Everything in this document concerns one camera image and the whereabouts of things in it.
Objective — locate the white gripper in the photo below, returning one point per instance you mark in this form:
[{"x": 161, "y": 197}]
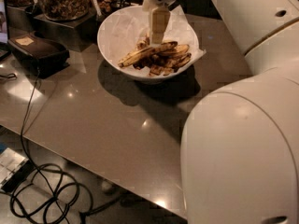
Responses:
[{"x": 160, "y": 16}]

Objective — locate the long spotted top banana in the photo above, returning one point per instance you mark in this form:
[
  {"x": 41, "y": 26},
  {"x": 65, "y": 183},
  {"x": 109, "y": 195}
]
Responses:
[{"x": 135, "y": 56}]

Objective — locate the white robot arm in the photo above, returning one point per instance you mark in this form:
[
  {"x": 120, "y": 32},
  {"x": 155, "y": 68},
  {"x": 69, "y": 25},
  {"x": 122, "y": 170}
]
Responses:
[{"x": 239, "y": 152}]

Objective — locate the upright banana behind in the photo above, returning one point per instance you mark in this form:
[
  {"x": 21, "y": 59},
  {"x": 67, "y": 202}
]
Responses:
[{"x": 143, "y": 42}]

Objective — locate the white ceramic bowl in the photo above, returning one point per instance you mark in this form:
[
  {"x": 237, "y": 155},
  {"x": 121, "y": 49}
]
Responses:
[{"x": 115, "y": 38}]

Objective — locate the spotted banana right side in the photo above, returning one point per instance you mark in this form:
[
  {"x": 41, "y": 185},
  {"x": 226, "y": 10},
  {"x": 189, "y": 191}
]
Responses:
[{"x": 176, "y": 51}]

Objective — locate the banana pieces at bottom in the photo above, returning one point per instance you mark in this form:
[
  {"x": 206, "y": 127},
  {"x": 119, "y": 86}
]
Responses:
[{"x": 157, "y": 67}]

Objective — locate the dark spotted banana lower right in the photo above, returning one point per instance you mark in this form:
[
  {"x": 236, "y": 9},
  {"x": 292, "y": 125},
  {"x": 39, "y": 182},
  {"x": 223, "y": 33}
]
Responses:
[{"x": 181, "y": 61}]

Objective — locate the metal jar stand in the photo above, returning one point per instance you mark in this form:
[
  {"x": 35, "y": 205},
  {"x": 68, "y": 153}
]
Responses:
[{"x": 76, "y": 35}]

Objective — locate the glass jar of nuts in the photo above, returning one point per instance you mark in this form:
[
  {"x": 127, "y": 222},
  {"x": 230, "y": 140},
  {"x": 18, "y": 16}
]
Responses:
[{"x": 64, "y": 10}]

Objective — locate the black box device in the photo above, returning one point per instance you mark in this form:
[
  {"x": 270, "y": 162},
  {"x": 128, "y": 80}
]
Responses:
[{"x": 40, "y": 56}]

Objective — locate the screen edge at left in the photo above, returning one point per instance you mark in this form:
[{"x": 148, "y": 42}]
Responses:
[{"x": 4, "y": 32}]

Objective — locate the silver box on floor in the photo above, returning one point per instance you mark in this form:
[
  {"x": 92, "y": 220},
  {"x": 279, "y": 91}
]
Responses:
[{"x": 14, "y": 167}]

